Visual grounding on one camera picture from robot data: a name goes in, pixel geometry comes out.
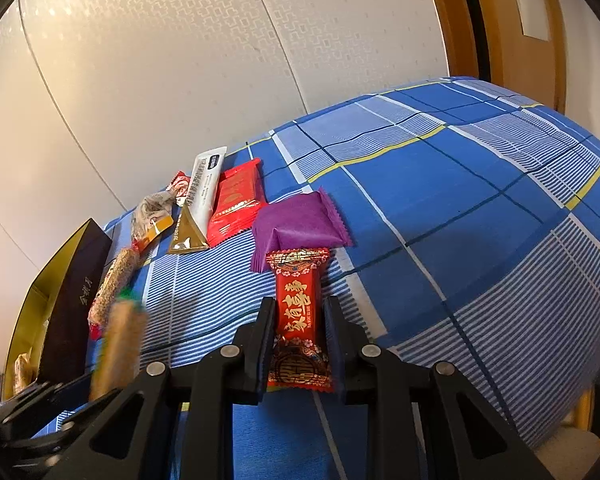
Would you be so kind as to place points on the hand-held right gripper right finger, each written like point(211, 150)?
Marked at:
point(332, 325)

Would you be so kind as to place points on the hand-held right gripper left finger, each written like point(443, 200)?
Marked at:
point(267, 325)

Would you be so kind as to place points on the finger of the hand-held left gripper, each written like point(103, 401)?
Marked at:
point(55, 435)
point(45, 394)

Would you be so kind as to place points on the red candy packet gold print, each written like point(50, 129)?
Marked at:
point(297, 320)

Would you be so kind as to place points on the tan snack bar green wrapper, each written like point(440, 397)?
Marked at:
point(117, 350)

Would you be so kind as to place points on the dark box with gold interior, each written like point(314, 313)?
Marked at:
point(70, 305)

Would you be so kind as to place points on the purple snack packet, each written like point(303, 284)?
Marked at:
point(300, 225)

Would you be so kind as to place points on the sesame bar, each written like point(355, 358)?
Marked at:
point(112, 285)

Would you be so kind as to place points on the long red snack packet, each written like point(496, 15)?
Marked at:
point(235, 200)

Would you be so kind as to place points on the long white and gold packet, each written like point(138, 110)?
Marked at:
point(202, 185)

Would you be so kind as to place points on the clear packet with brown snack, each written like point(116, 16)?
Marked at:
point(147, 215)

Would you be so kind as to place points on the red and white snack packet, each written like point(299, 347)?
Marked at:
point(180, 185)

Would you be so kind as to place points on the tan snack packet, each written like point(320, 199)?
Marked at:
point(24, 372)

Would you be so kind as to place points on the blue plaid bed sheet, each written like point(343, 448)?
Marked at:
point(455, 210)

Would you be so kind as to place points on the wooden door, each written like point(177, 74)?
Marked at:
point(510, 35)

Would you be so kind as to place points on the wooden door frame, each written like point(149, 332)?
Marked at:
point(455, 20)

